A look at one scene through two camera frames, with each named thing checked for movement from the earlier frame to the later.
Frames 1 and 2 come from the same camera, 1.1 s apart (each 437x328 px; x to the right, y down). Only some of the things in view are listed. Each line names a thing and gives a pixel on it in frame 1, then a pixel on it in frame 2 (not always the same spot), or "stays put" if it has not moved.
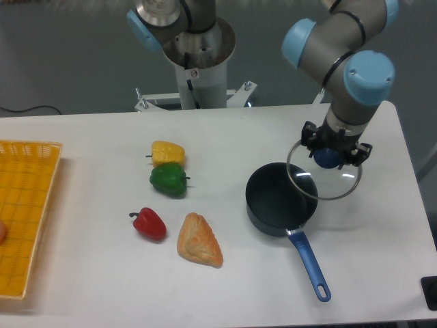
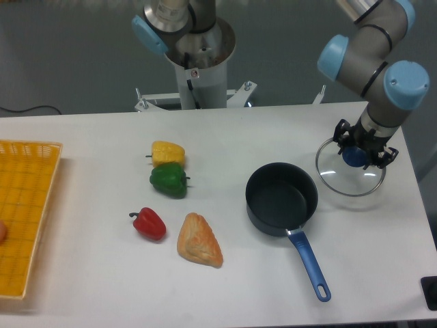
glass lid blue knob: [318, 182] to [344, 178]
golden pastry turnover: [198, 242] stays put
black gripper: [341, 142] to [365, 139]
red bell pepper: [149, 223] stays put
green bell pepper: [169, 179] stays put
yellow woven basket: [28, 170] stays put
